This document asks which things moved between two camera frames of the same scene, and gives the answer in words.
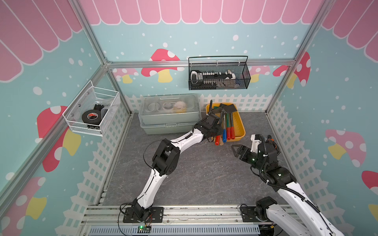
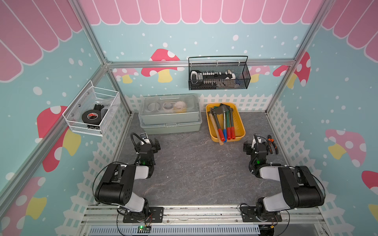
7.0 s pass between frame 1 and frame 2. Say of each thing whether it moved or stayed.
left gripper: moved
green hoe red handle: stayed
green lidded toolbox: stayed
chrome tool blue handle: stayed
